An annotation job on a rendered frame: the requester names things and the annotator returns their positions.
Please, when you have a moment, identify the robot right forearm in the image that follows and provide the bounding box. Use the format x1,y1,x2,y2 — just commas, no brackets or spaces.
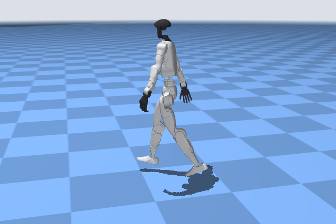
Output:
177,67,186,87

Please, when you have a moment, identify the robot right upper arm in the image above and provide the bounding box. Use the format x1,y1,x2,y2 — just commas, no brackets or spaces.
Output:
176,56,180,70

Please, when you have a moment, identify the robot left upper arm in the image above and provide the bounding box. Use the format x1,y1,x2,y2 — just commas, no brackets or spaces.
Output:
155,43,167,74

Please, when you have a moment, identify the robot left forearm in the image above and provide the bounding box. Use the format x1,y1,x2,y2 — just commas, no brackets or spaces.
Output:
144,65,158,95

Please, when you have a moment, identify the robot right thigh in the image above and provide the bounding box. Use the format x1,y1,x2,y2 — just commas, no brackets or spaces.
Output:
153,95,165,133

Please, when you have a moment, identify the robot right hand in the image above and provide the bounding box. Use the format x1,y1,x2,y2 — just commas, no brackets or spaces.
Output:
180,82,192,103

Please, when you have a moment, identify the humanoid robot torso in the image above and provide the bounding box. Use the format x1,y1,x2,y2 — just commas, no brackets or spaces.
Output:
160,39,177,99

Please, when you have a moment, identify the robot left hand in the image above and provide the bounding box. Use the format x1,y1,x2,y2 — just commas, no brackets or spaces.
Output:
139,91,152,112

